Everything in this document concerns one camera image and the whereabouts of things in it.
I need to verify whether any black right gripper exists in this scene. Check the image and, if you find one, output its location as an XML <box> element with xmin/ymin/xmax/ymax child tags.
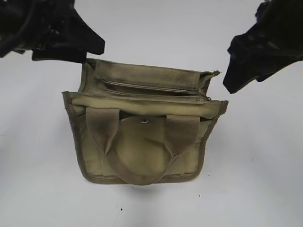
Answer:
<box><xmin>223</xmin><ymin>0</ymin><xmax>303</xmax><ymax>94</ymax></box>

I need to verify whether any yellow canvas bag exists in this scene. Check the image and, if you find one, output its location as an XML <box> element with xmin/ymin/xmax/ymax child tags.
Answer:
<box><xmin>62</xmin><ymin>59</ymin><xmax>228</xmax><ymax>185</ymax></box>

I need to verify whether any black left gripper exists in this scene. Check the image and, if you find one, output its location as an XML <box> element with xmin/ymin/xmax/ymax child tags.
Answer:
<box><xmin>0</xmin><ymin>0</ymin><xmax>105</xmax><ymax>63</ymax></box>

